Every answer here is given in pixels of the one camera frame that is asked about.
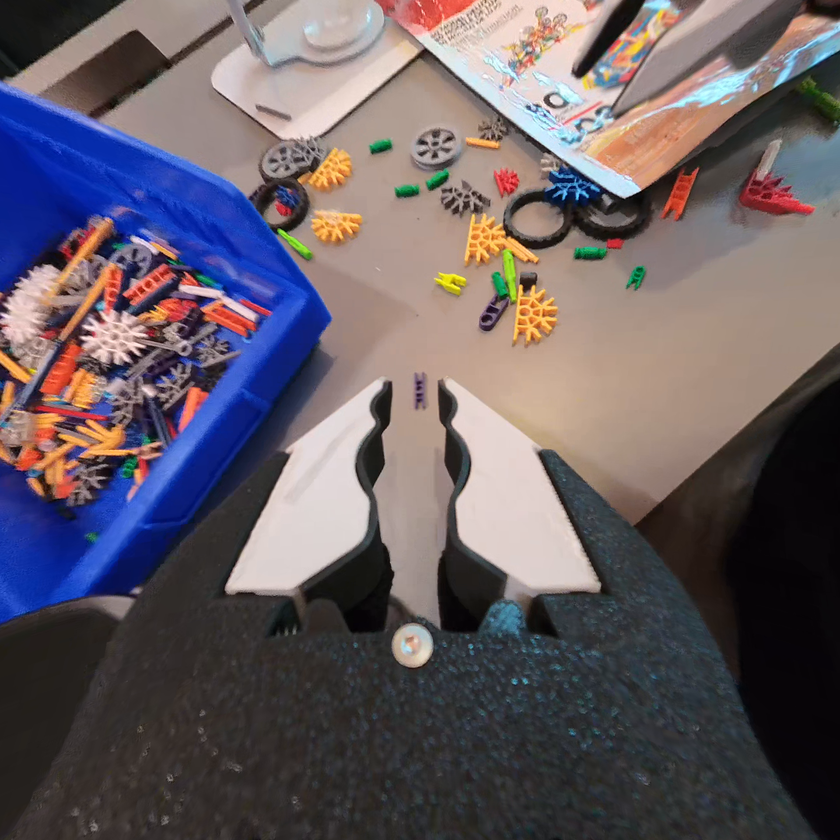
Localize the pile of construction toy pieces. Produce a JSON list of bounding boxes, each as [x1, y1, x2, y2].
[[0, 217, 273, 509]]

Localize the red corner connector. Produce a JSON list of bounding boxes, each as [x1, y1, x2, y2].
[[738, 169, 816, 216]]

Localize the yellow half-round connector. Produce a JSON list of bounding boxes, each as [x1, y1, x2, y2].
[[307, 147, 354, 193], [310, 209, 364, 245]]

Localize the grey wheel hub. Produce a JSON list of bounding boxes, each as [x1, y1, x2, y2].
[[411, 126, 460, 172]]

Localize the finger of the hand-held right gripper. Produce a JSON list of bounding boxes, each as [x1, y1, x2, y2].
[[571, 0, 652, 80], [612, 0, 811, 120]]

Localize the round clear suction disc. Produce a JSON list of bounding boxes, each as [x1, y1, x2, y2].
[[302, 0, 386, 52]]

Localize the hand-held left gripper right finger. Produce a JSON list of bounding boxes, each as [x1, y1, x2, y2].
[[437, 377, 602, 630]]

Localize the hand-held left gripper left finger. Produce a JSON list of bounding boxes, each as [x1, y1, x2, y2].
[[225, 377, 395, 627]]

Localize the orange ladder connector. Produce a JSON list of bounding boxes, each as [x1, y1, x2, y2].
[[661, 167, 700, 222]]

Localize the black rubber tire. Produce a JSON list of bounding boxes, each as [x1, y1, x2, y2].
[[249, 177, 311, 234], [574, 190, 654, 240], [503, 188, 575, 250]]

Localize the blue plastic bin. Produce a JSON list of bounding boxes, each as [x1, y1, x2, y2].
[[0, 82, 332, 624]]

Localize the printed toy packaging bag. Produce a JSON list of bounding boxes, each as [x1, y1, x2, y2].
[[377, 0, 840, 199]]

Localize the green ridged rod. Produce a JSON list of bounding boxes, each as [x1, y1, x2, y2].
[[796, 75, 840, 126]]

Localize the blue snowflake connector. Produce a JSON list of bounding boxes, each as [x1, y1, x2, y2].
[[546, 165, 603, 206]]

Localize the white stand base board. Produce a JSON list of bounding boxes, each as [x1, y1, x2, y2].
[[211, 0, 424, 140]]

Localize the large yellow connector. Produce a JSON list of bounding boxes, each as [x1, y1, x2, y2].
[[464, 213, 508, 266], [512, 285, 559, 347]]

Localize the grey wheel with black tire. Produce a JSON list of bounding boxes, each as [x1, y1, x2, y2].
[[259, 139, 316, 185]]

